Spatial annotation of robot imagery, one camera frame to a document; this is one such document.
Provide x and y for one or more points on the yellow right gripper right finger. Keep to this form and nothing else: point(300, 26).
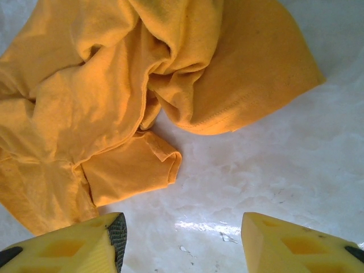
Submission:
point(290, 250)

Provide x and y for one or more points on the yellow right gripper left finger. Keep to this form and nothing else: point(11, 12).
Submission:
point(71, 250)

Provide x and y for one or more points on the orange t-shirt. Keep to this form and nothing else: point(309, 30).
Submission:
point(113, 94)

